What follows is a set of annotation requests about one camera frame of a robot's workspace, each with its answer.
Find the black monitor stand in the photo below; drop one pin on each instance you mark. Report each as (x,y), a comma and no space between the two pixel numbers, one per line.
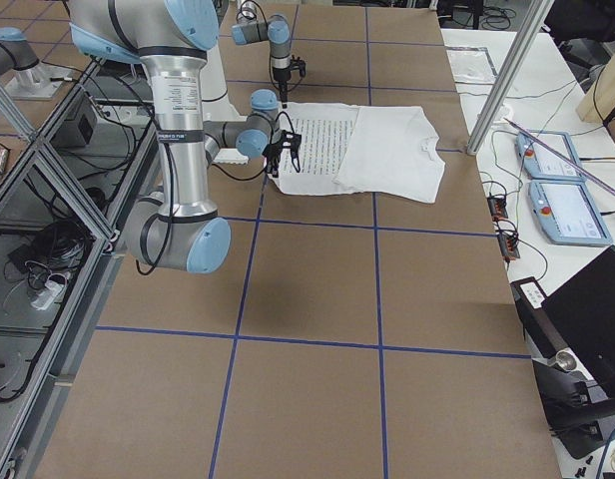
(579,413)

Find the plastic sleeve with paper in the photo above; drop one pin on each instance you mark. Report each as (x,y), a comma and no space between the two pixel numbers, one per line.
(471,65)

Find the aluminium frame post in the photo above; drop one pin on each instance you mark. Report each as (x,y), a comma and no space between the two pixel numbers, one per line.
(514,59)

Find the lower blue teach pendant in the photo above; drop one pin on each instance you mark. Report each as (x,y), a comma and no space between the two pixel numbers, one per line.
(567,215)

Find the white power strip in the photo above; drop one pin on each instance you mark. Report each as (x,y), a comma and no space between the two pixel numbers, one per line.
(52,289)

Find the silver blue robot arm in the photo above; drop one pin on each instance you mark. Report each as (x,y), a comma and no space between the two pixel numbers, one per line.
(176,42)
(253,26)

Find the black laptop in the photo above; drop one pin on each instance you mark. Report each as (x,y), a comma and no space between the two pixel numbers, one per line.
(583,312)

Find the white printed t-shirt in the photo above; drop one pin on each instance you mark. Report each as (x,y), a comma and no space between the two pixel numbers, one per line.
(348,149)

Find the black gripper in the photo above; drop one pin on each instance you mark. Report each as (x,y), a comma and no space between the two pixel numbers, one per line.
(283,75)
(274,151)

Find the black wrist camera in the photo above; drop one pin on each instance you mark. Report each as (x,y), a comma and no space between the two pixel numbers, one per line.
(298,65)
(291,141)

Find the blue teach pendant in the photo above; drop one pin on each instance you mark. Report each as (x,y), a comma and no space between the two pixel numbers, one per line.
(541,164)
(567,215)

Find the aluminium frame rail structure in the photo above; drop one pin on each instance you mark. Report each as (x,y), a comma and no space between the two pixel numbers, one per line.
(78,161)

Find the upper blue teach pendant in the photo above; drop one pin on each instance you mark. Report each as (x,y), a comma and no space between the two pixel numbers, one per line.
(541,164)

